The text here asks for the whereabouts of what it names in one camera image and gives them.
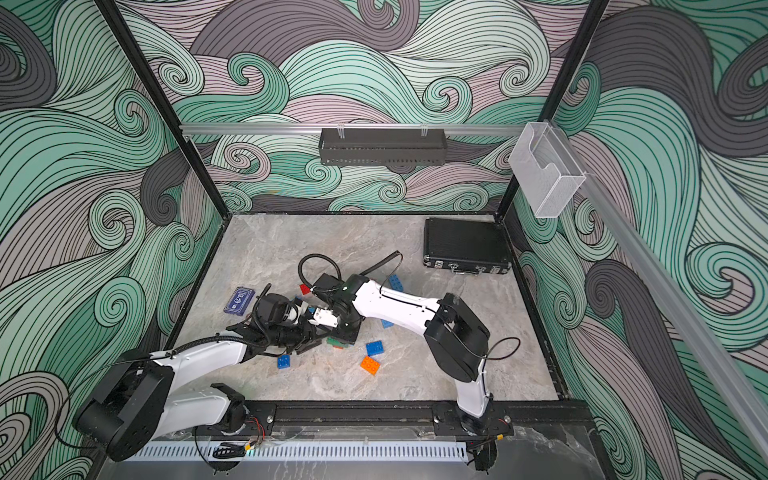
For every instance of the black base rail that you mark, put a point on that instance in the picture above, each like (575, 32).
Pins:
(444, 418)

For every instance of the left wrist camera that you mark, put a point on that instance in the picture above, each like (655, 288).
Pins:
(275, 310)

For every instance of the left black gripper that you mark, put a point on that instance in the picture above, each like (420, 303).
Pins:
(306, 337)

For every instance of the aluminium rail wall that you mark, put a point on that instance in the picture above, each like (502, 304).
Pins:
(614, 203)
(273, 128)

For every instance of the blue small lego brick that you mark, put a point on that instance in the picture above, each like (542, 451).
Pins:
(283, 361)

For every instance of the black frame post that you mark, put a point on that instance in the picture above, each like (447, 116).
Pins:
(118, 26)
(572, 54)

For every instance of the aluminium rail back wall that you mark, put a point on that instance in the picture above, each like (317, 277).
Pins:
(273, 128)

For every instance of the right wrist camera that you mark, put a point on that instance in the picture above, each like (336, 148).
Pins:
(323, 317)

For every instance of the white slotted cable duct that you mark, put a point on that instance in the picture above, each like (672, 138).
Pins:
(307, 451)

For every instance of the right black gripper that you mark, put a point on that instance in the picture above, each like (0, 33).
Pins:
(342, 336)

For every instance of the clear plastic wall bin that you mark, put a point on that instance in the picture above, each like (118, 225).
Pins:
(547, 169)

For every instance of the black frame post left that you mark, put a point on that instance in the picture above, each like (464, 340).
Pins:
(118, 26)

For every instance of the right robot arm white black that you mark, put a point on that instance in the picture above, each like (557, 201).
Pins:
(457, 339)

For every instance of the green long lego brick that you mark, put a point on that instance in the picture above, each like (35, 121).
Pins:
(335, 343)

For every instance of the black case on table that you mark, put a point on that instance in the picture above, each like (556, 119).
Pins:
(466, 246)

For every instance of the aluminium rail right wall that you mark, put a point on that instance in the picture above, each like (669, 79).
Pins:
(614, 203)

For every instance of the orange lego brick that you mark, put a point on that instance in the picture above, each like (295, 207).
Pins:
(370, 365)

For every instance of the blue lego brick far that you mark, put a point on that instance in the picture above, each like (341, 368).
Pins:
(395, 283)

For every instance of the blue lego brick lower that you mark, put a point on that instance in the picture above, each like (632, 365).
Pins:
(375, 348)

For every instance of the black frame post right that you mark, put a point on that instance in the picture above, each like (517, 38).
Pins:
(572, 54)

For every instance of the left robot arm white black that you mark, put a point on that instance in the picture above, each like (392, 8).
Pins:
(139, 398)

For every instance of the blue card tag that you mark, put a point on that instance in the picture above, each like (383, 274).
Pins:
(239, 301)

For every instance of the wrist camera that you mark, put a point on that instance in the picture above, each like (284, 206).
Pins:
(323, 317)
(275, 310)

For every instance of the black perforated wall tray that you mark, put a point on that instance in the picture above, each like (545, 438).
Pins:
(382, 147)

